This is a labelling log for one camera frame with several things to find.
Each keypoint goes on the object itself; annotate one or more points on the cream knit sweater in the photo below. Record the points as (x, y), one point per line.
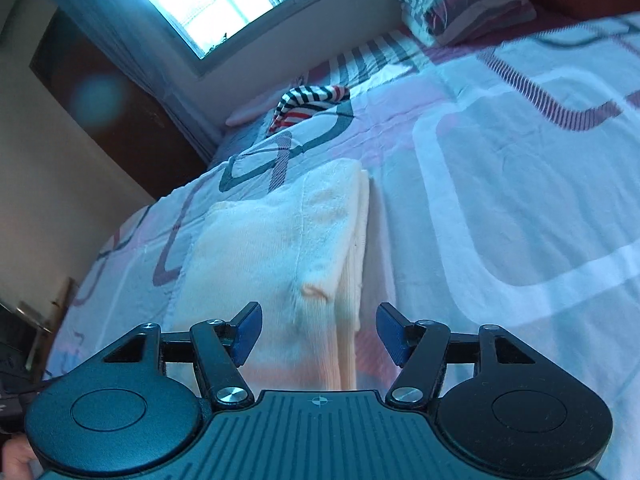
(298, 251)

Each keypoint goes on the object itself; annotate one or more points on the black white striped cloth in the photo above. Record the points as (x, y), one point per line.
(303, 102)

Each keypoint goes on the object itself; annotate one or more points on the pastel patterned bed quilt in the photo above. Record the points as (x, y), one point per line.
(504, 189)

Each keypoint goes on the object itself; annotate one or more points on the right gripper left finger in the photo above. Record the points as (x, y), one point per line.
(220, 349)

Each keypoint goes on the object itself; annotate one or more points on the striped bed sheet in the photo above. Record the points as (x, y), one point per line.
(359, 64)

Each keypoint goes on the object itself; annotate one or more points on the pink flat pillow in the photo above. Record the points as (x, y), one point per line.
(251, 110)

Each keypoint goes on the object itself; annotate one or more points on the left grey curtain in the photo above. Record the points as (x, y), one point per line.
(115, 27)

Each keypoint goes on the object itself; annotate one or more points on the striped pillow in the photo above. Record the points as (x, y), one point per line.
(445, 23)

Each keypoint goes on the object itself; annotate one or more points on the person's hand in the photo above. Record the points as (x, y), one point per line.
(17, 455)

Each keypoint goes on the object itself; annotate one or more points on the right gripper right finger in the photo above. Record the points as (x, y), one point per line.
(419, 349)

